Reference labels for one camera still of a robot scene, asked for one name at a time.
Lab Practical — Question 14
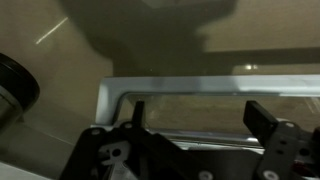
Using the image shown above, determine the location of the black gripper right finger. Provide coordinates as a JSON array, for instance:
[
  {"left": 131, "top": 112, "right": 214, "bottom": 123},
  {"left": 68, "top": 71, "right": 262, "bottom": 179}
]
[{"left": 243, "top": 100, "right": 320, "bottom": 180}]

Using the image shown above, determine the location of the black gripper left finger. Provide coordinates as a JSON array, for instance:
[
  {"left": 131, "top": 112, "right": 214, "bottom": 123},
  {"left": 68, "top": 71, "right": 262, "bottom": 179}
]
[{"left": 59, "top": 101, "right": 214, "bottom": 180}]

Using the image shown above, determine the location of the stainless steel electric kettle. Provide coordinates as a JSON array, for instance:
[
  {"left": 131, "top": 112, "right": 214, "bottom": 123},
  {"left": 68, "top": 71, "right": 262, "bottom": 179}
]
[{"left": 0, "top": 52, "right": 41, "bottom": 135}]

